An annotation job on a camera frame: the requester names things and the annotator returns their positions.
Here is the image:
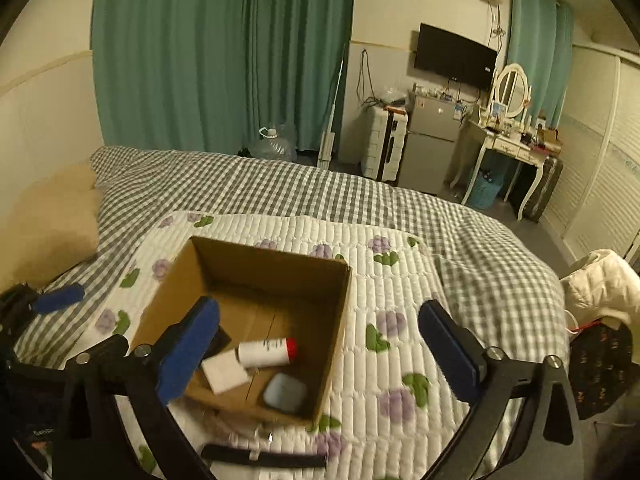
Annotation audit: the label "black wall television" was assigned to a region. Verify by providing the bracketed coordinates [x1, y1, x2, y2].
[414, 23, 499, 93]

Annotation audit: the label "white bottle with red cap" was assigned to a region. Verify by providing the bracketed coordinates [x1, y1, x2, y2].
[236, 337, 298, 368]

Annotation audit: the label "white louvered wardrobe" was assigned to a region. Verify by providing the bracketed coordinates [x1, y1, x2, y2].
[542, 42, 640, 271]

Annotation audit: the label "dark suitcase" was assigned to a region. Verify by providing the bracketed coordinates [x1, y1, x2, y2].
[510, 156, 563, 223]

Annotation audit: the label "small white box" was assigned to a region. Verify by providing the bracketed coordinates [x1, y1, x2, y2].
[201, 350, 251, 395]

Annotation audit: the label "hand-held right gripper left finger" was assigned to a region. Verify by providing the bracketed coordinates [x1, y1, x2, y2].
[52, 296, 236, 480]

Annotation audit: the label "wide green curtain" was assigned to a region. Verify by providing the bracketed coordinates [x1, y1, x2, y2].
[91, 0, 357, 153]

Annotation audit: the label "white floral quilted mat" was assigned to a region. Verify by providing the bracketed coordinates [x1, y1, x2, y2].
[92, 210, 483, 480]

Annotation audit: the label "grey-blue earbud case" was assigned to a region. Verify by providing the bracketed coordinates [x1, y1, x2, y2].
[262, 373, 308, 411]

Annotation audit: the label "blue waste bin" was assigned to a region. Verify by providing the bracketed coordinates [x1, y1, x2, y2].
[467, 170, 503, 210]

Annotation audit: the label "brown cardboard box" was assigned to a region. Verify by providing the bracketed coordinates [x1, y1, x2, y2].
[127, 236, 353, 428]

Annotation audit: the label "white upright pole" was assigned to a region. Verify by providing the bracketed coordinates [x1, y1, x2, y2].
[316, 55, 346, 168]

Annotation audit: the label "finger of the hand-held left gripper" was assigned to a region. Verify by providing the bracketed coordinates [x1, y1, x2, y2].
[0, 283, 86, 333]

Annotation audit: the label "white dressing table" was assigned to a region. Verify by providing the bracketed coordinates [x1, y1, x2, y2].
[450, 117, 563, 221]

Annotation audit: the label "small black object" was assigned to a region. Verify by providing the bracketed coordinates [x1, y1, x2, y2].
[210, 327, 233, 361]

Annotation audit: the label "black printed cloth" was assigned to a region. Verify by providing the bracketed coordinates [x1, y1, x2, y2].
[569, 321, 640, 421]

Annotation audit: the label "beige pillow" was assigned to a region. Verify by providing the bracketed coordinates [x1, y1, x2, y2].
[0, 164, 101, 293]

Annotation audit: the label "black wall cables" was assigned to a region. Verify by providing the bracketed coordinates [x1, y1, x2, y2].
[356, 49, 386, 106]

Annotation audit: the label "group of cosmetic bottles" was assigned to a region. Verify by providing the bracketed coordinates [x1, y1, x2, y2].
[480, 102, 561, 150]

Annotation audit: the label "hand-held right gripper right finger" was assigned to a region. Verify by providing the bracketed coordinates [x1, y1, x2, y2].
[417, 299, 586, 480]

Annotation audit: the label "white suitcase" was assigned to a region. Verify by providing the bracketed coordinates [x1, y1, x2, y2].
[361, 105, 411, 182]

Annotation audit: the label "white oval vanity mirror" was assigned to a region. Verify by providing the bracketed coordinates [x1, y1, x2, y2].
[491, 63, 532, 121]

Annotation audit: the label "clear water jug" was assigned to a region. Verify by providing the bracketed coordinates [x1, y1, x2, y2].
[247, 126, 297, 162]

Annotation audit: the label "grey small fridge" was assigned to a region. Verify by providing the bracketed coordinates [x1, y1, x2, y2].
[397, 91, 468, 196]

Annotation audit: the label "white puffer jacket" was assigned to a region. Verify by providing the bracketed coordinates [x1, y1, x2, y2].
[559, 249, 640, 328]

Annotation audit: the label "narrow green curtain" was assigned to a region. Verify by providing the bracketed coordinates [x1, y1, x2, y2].
[506, 0, 575, 126]

